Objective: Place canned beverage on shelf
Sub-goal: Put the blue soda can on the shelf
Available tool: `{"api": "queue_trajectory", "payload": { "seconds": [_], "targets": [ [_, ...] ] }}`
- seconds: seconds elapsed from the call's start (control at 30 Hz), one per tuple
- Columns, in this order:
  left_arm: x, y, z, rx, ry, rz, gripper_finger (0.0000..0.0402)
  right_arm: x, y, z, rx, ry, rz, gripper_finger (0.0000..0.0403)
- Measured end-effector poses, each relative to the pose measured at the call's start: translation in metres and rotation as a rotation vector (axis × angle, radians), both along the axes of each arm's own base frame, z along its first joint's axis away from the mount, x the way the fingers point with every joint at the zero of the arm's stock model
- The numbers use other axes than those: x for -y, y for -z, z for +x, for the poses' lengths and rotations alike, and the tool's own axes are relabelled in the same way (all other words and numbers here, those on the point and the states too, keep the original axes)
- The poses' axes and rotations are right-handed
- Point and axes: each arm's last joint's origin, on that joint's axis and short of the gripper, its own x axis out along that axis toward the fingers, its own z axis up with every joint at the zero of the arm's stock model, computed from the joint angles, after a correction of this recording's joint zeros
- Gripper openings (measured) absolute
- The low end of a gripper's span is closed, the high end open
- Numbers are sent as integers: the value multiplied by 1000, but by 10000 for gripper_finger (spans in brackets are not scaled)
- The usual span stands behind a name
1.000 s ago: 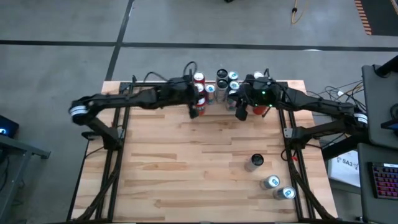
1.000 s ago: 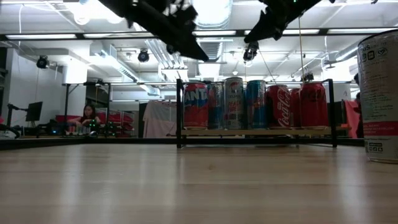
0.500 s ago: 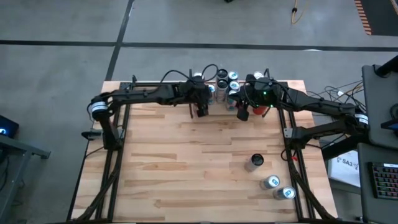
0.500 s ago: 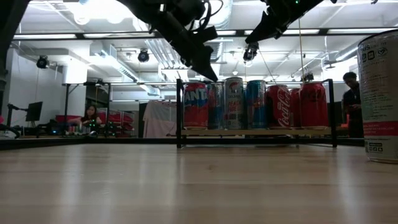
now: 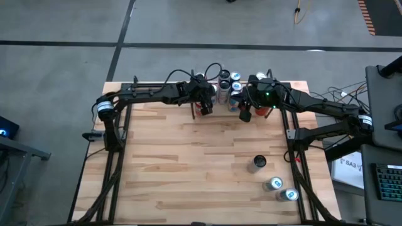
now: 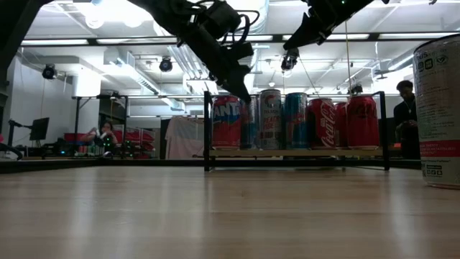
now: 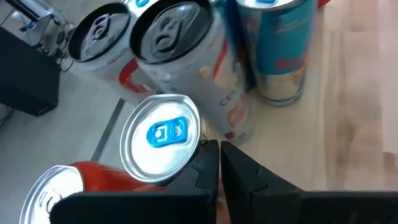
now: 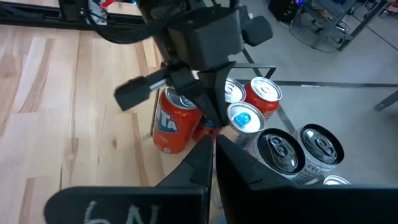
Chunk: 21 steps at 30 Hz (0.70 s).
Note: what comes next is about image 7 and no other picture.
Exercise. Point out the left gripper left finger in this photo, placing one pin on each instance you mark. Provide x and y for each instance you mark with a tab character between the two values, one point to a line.
202	177

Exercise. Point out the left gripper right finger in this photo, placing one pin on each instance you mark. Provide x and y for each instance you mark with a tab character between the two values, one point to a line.
239	177

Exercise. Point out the red Fanta strawberry can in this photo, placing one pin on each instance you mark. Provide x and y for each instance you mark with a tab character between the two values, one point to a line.
102	179

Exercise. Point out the white Celsius can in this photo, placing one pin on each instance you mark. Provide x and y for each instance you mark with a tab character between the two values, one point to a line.
174	31
99	31

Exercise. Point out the black box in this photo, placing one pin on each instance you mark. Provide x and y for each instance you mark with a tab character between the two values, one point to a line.
25	77

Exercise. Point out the white pole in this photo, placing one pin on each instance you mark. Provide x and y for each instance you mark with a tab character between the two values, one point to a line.
31	7

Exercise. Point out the wooden shelf with black frame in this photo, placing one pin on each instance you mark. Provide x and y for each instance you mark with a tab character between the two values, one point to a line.
342	93

